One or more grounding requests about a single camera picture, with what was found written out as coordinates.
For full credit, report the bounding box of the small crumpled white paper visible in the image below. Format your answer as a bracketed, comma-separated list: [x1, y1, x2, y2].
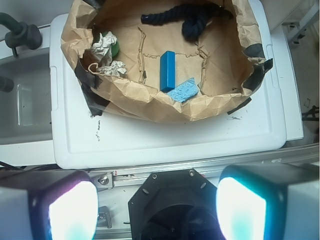
[97, 60, 127, 77]

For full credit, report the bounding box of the green round object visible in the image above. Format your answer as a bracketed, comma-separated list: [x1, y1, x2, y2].
[99, 31, 120, 57]

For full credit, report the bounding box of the dark clamp knob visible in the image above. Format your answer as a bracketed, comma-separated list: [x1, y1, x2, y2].
[0, 12, 43, 58]

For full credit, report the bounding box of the black octagonal mount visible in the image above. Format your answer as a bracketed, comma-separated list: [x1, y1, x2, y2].
[128, 168, 224, 240]

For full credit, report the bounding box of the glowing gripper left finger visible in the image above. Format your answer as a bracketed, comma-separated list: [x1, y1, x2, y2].
[0, 169, 98, 240]

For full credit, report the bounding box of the aluminium extrusion rail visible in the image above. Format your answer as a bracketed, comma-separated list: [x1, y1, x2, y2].
[87, 143, 320, 191]

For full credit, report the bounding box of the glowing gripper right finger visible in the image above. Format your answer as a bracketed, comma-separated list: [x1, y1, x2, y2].
[216, 163, 320, 240]

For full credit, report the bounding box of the white plastic bin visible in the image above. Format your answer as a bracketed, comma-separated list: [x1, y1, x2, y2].
[49, 14, 288, 169]

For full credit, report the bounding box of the light blue sponge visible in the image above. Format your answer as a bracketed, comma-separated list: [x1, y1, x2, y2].
[167, 78, 199, 103]

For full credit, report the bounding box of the brown paper bag liner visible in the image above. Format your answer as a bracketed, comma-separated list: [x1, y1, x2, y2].
[61, 0, 273, 123]

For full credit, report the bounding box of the clear plastic container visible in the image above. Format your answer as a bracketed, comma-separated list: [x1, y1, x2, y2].
[0, 48, 52, 145]

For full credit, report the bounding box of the blue rectangular block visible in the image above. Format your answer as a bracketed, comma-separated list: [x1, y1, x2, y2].
[159, 51, 176, 93]

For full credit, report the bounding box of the dark navy rope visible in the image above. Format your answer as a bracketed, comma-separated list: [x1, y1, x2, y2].
[140, 2, 233, 43]

